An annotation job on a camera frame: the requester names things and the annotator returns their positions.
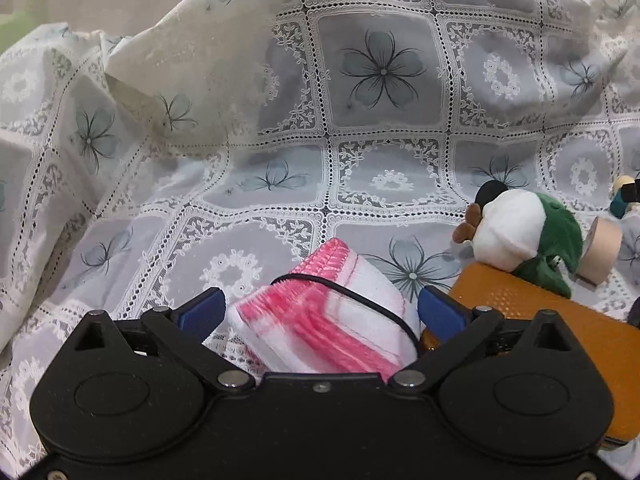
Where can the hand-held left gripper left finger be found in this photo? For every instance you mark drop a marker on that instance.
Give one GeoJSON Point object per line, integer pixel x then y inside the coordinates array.
{"type": "Point", "coordinates": [202, 310]}

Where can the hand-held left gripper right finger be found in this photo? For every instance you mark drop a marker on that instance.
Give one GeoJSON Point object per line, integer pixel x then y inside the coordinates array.
{"type": "Point", "coordinates": [440, 310]}

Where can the white and green plush toy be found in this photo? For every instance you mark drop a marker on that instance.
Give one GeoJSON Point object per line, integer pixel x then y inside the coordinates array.
{"type": "Point", "coordinates": [510, 230]}

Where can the pink and white bag stack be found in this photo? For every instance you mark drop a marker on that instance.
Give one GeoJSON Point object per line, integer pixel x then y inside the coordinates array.
{"type": "Point", "coordinates": [310, 320]}

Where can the beige tape roll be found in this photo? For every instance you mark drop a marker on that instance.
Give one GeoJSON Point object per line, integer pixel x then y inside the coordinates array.
{"type": "Point", "coordinates": [602, 250]}

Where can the small green and cream toy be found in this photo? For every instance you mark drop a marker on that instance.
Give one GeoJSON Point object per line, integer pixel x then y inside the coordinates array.
{"type": "Point", "coordinates": [621, 207]}

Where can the brown leather case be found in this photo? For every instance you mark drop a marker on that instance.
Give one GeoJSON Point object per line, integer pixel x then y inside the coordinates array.
{"type": "Point", "coordinates": [575, 340]}

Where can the grey floral lace blanket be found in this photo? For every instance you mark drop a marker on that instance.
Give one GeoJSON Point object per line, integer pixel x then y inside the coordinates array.
{"type": "Point", "coordinates": [380, 170]}

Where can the green embroidered pillow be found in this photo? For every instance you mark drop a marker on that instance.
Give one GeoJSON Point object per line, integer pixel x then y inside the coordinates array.
{"type": "Point", "coordinates": [10, 30]}

